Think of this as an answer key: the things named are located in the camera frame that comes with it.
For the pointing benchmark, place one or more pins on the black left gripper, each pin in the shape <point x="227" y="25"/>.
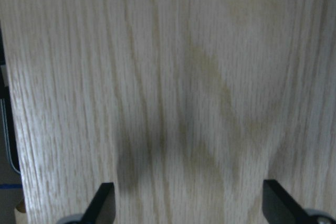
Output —
<point x="7" y="116"/>

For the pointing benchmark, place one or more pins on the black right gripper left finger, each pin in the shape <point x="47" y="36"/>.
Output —
<point x="102" y="208"/>

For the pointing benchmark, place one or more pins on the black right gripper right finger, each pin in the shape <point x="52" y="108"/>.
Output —
<point x="279" y="207"/>

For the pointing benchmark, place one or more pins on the light wooden drawer cabinet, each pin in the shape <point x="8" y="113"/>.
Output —
<point x="186" y="105"/>

